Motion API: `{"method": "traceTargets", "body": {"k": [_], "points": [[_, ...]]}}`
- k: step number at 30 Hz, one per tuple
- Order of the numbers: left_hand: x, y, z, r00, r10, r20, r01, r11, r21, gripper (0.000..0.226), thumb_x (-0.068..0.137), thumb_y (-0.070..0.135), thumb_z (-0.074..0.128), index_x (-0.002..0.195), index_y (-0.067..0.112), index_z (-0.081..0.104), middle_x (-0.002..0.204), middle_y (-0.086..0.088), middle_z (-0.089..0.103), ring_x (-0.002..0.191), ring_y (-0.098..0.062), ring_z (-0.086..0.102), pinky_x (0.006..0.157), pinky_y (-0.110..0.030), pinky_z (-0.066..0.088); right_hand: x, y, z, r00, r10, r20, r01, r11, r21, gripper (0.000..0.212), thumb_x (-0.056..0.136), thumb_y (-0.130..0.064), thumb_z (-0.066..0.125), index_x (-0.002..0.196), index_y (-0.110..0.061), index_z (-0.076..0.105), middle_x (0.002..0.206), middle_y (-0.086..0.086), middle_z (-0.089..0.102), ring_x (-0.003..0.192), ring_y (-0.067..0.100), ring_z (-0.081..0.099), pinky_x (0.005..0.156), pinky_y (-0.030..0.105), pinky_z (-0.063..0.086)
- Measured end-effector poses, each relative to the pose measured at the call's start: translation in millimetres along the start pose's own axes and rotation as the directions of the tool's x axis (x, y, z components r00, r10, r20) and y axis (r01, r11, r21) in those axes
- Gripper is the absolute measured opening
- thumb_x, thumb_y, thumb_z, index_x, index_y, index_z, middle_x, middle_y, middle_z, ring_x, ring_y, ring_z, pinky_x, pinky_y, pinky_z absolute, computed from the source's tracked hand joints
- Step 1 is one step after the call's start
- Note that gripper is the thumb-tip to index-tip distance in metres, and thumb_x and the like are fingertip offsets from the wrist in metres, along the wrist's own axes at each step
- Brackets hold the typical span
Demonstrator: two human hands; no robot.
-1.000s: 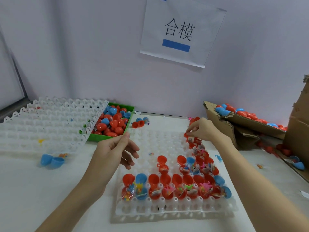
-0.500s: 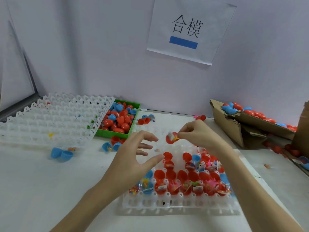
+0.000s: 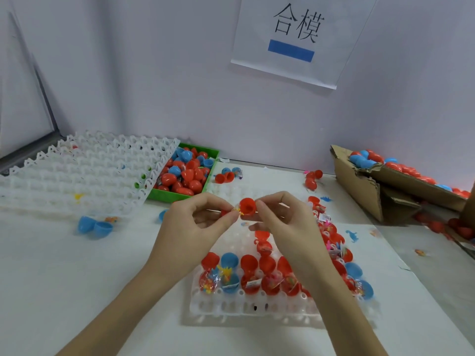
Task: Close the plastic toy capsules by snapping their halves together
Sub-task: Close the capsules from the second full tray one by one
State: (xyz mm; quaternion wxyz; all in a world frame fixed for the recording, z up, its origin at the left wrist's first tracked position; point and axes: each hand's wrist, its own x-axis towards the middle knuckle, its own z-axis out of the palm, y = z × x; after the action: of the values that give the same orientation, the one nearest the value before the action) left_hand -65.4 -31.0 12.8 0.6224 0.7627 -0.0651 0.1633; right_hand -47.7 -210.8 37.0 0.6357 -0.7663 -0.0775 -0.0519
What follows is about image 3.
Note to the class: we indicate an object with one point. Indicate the person's right hand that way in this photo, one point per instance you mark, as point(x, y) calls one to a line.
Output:
point(297, 233)

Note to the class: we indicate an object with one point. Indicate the green plastic tray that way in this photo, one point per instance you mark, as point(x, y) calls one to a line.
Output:
point(214, 150)

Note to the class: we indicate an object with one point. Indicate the person's left hand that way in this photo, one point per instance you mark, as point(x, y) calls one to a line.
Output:
point(185, 237)

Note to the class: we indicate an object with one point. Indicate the cardboard box of capsules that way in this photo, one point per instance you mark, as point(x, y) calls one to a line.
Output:
point(364, 187)

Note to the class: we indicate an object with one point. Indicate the person's left forearm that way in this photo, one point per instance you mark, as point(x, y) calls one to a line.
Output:
point(111, 319)

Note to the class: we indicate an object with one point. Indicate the small capsule cluster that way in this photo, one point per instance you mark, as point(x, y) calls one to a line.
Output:
point(228, 175)

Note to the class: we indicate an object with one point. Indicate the small blue toy piece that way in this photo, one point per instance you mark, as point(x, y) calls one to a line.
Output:
point(352, 235)

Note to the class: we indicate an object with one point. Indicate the clear triangular panel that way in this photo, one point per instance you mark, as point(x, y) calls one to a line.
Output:
point(26, 92)

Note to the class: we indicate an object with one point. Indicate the blue egg shell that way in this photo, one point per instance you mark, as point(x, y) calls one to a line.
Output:
point(95, 226)

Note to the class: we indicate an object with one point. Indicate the person's right forearm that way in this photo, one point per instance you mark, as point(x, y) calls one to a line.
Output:
point(345, 322)

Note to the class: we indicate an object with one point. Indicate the small orange toy piece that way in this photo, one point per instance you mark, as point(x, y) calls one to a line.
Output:
point(421, 252)
point(110, 218)

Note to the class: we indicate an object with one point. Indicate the white paper sign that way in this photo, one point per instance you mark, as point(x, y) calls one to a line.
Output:
point(338, 40)

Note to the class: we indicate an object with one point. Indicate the grey metal rail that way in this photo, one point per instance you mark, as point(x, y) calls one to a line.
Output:
point(26, 152)

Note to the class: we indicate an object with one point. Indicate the clear plastic egg tray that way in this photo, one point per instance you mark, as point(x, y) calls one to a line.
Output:
point(230, 304)
point(78, 170)

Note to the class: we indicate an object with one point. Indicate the pile of finished eggs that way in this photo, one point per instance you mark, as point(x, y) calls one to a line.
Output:
point(401, 166)

